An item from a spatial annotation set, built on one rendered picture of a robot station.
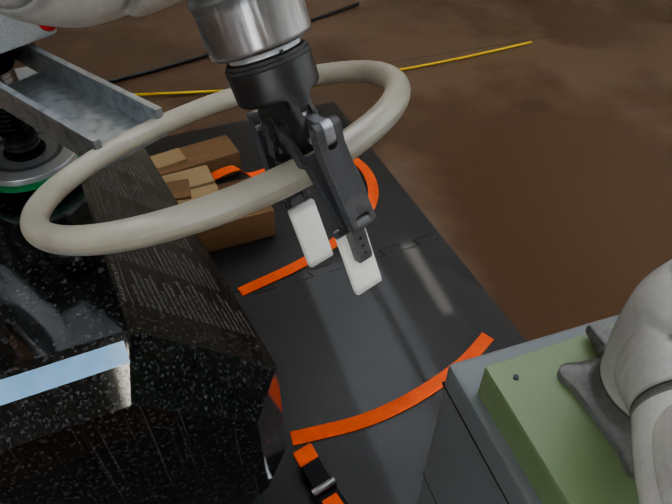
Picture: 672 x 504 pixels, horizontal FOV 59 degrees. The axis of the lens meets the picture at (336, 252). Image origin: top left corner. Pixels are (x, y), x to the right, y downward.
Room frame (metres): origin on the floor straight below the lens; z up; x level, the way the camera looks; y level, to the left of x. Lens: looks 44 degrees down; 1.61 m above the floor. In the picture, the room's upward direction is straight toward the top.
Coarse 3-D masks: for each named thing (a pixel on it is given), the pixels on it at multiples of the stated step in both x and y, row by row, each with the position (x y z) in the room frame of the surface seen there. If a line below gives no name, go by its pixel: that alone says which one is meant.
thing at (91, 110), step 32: (32, 64) 1.03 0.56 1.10; (64, 64) 0.95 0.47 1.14; (0, 96) 0.88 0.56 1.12; (32, 96) 0.92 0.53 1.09; (64, 96) 0.92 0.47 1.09; (96, 96) 0.90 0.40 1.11; (128, 96) 0.84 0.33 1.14; (64, 128) 0.75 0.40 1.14; (96, 128) 0.81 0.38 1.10; (128, 128) 0.81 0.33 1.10
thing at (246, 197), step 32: (320, 64) 0.82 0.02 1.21; (352, 64) 0.76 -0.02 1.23; (384, 64) 0.70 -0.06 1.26; (224, 96) 0.83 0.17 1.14; (384, 96) 0.56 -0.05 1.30; (160, 128) 0.78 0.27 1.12; (352, 128) 0.49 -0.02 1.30; (384, 128) 0.51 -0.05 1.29; (96, 160) 0.69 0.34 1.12; (288, 160) 0.45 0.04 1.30; (64, 192) 0.60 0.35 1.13; (224, 192) 0.41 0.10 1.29; (256, 192) 0.41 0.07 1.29; (288, 192) 0.42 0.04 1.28; (32, 224) 0.46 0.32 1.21; (96, 224) 0.41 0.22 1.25; (128, 224) 0.40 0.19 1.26; (160, 224) 0.39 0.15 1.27; (192, 224) 0.39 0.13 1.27
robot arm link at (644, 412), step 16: (640, 400) 0.35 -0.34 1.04; (656, 400) 0.34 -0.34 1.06; (640, 416) 0.34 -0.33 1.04; (656, 416) 0.32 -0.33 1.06; (640, 432) 0.32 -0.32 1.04; (656, 432) 0.30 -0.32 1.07; (640, 448) 0.30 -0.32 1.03; (656, 448) 0.28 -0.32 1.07; (640, 464) 0.29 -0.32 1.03; (656, 464) 0.27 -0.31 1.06; (640, 480) 0.27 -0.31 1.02; (656, 480) 0.26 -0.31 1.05; (640, 496) 0.26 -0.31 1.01; (656, 496) 0.25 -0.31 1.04
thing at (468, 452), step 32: (608, 320) 0.66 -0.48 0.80; (512, 352) 0.60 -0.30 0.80; (448, 384) 0.56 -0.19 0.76; (448, 416) 0.54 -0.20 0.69; (480, 416) 0.48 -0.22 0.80; (448, 448) 0.52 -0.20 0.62; (480, 448) 0.45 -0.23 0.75; (448, 480) 0.50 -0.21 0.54; (480, 480) 0.43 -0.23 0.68; (512, 480) 0.38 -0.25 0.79
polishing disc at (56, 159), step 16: (0, 144) 1.07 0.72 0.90; (48, 144) 1.07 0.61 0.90; (0, 160) 1.01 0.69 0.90; (32, 160) 1.01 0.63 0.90; (48, 160) 1.01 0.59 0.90; (64, 160) 1.01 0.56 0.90; (0, 176) 0.95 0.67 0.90; (16, 176) 0.95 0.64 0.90; (32, 176) 0.95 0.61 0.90; (48, 176) 0.96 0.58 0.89
